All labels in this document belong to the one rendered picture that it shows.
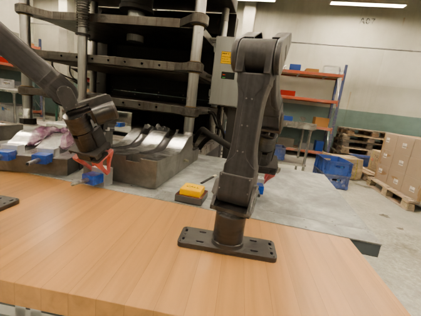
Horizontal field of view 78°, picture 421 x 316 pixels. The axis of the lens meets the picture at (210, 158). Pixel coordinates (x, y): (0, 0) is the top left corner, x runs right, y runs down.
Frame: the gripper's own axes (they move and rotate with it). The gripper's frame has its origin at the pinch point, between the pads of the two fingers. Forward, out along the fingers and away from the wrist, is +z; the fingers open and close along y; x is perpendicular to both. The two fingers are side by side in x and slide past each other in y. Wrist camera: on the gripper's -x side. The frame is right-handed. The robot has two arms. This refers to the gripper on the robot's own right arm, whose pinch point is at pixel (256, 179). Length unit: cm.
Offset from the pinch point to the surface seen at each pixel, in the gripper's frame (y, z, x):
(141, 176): 36.9, -3.5, 9.0
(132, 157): 42.1, -4.9, 2.2
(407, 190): -240, 190, -211
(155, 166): 32.6, -7.3, 7.6
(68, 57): 122, 5, -93
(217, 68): 24, -1, -88
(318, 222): -16.1, -4.7, 17.9
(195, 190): 18.7, -7.2, 14.8
